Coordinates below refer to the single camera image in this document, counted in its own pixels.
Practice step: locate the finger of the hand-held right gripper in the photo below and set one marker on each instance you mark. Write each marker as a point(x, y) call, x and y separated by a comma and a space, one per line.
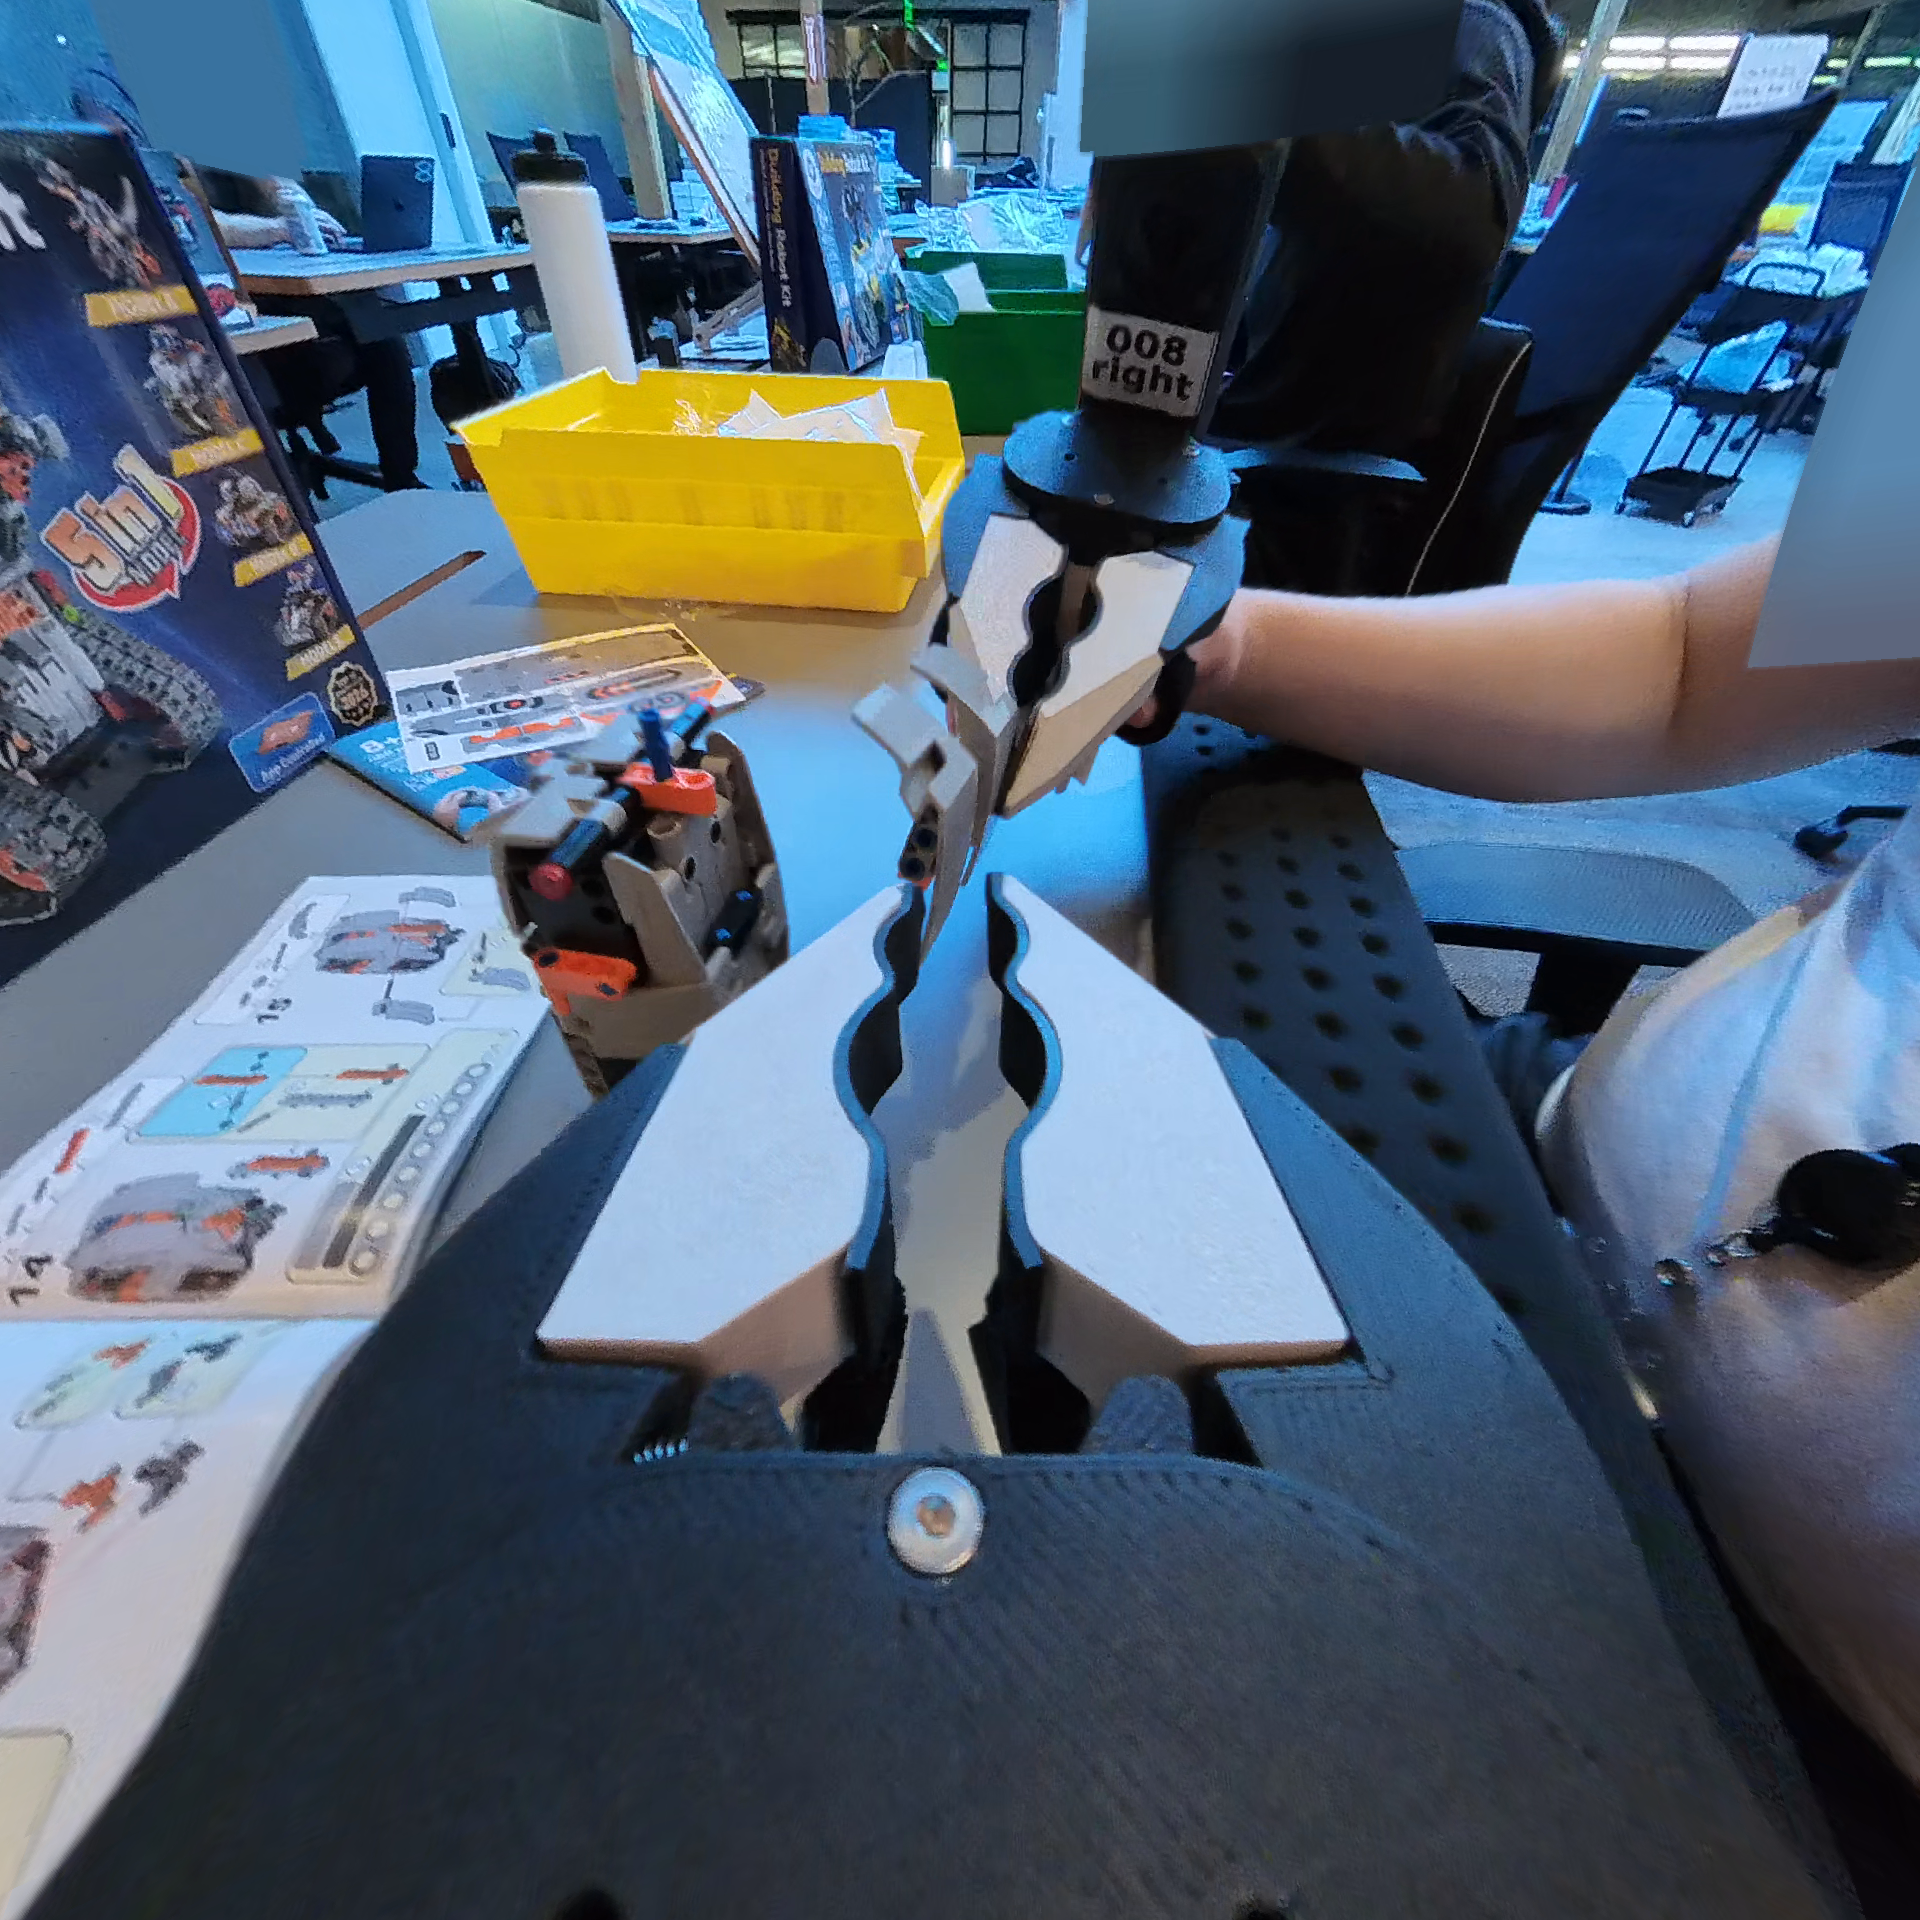
point(998, 599)
point(1126, 645)

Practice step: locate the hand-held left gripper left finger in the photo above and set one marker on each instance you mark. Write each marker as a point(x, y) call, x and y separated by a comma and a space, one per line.
point(734, 1201)

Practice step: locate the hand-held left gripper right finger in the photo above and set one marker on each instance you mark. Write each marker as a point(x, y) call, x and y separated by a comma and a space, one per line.
point(1185, 1201)

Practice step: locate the grey curved toy panel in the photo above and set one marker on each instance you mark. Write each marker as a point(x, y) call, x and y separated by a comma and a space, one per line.
point(916, 734)

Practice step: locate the grey toy robot model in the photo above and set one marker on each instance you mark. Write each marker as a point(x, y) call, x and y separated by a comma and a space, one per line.
point(662, 916)

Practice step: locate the person's right forearm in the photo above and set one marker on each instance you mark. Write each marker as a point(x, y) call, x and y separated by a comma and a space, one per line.
point(1471, 676)

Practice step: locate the grey desk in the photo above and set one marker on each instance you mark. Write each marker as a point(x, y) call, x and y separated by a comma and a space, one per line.
point(809, 662)

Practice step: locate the green plastic bin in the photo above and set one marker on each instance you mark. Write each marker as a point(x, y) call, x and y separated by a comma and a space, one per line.
point(1004, 375)

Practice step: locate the clear plastic bags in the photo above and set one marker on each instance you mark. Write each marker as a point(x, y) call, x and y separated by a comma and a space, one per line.
point(809, 422)

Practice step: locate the black perforated panel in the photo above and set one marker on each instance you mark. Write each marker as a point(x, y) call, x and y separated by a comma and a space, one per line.
point(1319, 974)

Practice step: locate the yellow plastic bin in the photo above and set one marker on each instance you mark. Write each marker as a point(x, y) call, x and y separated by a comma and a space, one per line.
point(675, 525)

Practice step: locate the blue robot kit box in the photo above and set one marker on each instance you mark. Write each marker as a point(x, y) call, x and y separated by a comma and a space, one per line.
point(119, 525)
point(840, 255)

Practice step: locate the printed sticker sheet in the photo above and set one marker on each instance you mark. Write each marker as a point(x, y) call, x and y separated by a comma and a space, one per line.
point(556, 691)

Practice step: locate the grey chair armrest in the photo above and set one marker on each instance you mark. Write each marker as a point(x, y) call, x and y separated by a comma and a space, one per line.
point(1575, 901)

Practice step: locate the white instruction booklet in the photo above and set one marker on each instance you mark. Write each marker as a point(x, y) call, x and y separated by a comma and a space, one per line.
point(225, 1050)

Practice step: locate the white water bottle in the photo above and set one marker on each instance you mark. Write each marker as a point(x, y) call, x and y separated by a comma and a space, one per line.
point(580, 270)

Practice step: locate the black rolling cart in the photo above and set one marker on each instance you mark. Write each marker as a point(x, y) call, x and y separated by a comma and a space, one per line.
point(1665, 487)

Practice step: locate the board on wooden easel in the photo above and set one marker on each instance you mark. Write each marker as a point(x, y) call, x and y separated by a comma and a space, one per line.
point(691, 90)

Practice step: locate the black mesh office chair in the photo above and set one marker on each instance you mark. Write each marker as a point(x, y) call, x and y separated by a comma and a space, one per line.
point(1651, 255)

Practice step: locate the person's white shirt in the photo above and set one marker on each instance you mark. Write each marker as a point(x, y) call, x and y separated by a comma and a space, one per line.
point(1769, 1425)

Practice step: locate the dark laptop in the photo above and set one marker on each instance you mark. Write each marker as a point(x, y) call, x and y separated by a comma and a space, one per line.
point(398, 202)

